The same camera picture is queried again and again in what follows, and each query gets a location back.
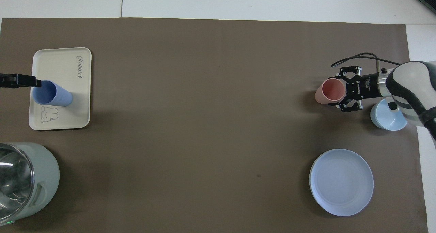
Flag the blue ribbed plastic cup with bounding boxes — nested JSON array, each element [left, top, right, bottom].
[[31, 80, 73, 107]]

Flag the blue round plate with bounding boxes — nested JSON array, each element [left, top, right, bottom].
[[309, 149, 374, 217]]

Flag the pale green electric pot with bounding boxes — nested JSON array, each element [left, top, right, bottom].
[[0, 142, 60, 227]]

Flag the light blue bowl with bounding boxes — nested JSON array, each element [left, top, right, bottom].
[[370, 98, 408, 131]]

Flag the pink plastic cup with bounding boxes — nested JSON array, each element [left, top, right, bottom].
[[315, 78, 346, 104]]

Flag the cream tray with bear print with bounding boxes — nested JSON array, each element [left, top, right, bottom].
[[29, 47, 92, 131]]

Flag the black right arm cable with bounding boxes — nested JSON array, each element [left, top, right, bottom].
[[332, 53, 402, 72]]

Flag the brown table mat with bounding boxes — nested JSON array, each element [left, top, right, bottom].
[[0, 18, 429, 233]]

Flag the glass pot lid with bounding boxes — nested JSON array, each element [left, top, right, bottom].
[[0, 146, 35, 220]]

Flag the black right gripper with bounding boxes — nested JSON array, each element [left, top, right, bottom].
[[328, 66, 384, 113]]

